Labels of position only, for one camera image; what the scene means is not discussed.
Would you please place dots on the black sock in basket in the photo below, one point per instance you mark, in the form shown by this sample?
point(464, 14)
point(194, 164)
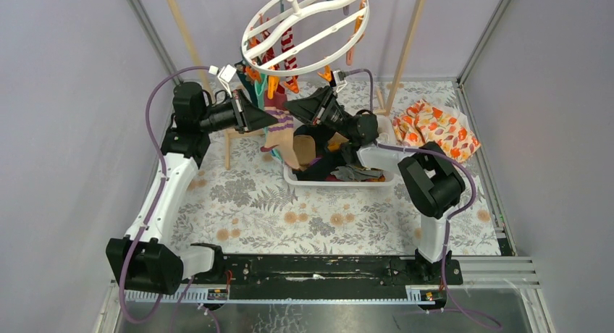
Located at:
point(321, 151)

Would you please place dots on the white round clip hanger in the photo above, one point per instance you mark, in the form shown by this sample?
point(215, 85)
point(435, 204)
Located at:
point(306, 29)

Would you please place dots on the floral table mat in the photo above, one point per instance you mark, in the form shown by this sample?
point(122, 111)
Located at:
point(250, 208)

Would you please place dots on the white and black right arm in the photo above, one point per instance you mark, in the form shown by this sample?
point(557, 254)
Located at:
point(434, 181)

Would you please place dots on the maroon purple striped tan sock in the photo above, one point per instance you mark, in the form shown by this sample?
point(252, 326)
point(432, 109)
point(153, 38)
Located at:
point(280, 136)

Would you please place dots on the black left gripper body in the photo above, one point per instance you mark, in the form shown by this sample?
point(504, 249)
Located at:
point(240, 111)

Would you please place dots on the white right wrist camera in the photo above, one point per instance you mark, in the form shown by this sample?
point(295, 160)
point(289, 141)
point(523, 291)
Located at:
point(338, 81)

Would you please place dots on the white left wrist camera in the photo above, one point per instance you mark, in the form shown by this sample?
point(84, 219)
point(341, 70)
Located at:
point(224, 76)

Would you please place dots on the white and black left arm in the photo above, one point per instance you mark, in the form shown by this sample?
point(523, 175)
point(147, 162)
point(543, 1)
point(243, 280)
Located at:
point(142, 260)

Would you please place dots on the white plastic laundry basket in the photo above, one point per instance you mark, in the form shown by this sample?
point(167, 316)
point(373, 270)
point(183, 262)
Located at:
point(384, 127)

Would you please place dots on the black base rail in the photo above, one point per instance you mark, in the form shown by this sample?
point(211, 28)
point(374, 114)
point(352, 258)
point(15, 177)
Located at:
point(332, 277)

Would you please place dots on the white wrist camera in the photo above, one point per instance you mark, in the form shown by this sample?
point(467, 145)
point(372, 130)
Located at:
point(338, 81)
point(224, 76)

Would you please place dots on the orange floral cloth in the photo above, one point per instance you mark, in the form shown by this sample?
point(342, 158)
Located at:
point(423, 122)

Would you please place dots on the wooden drying rack frame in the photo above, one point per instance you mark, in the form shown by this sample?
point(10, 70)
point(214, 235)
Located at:
point(280, 24)

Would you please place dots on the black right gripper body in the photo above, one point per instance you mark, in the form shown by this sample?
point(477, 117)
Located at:
point(337, 118)

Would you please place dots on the green and blue sock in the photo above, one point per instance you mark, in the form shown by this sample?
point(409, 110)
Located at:
point(257, 85)

